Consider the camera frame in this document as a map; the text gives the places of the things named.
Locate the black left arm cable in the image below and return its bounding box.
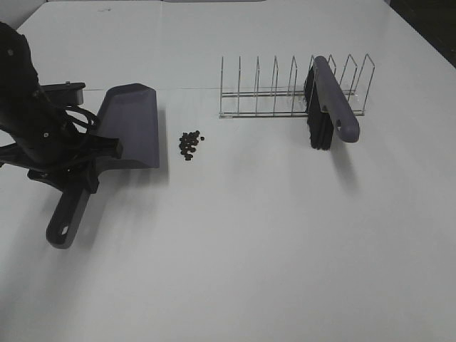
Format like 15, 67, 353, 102
58, 104, 99, 133

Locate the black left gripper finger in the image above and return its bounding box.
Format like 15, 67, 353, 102
76, 158, 101, 194
103, 138, 123, 157

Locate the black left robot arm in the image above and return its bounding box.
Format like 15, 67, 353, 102
1, 23, 121, 194

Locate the purple plastic dustpan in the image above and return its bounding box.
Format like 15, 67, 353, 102
46, 83, 160, 249

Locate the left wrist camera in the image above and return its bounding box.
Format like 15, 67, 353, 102
41, 81, 86, 106

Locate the pile of coffee beans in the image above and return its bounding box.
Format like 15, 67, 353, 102
178, 130, 205, 161

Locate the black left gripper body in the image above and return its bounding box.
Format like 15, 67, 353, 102
1, 135, 107, 185

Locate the purple hand brush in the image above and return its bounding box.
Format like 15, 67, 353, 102
304, 56, 361, 150

